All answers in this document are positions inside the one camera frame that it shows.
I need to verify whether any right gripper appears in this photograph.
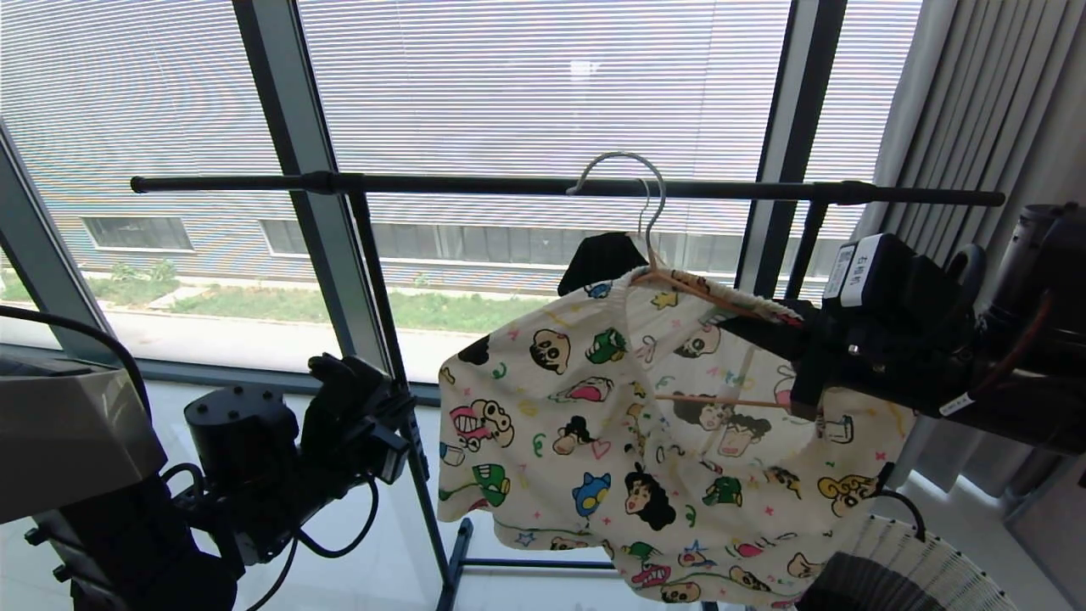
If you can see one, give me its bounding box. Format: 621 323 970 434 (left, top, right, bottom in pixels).
793 305 977 417

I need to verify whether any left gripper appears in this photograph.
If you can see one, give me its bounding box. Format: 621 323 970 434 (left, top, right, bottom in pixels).
280 416 410 527

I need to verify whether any cream printed garment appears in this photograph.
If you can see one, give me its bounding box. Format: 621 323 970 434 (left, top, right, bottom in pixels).
437 267 917 610

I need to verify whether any black garment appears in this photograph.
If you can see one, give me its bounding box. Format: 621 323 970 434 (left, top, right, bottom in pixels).
557 232 650 298

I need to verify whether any white laundry basket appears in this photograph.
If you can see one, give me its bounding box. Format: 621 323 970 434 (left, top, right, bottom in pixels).
798 462 1019 611

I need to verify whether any black clothes rack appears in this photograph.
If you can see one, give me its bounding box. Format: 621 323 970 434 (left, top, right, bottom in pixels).
130 172 1006 611

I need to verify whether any beige curtain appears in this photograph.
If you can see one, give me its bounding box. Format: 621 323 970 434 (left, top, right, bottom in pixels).
853 0 1086 510

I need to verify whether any window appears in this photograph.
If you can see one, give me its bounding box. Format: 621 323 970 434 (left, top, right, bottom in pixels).
0 0 926 408

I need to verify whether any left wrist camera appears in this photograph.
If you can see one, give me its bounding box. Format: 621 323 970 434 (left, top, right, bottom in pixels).
301 354 417 442

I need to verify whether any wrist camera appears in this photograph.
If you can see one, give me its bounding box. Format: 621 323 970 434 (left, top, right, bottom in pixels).
819 233 951 340
301 354 417 442

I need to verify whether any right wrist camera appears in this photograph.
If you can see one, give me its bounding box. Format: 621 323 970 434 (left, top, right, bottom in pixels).
819 233 951 340

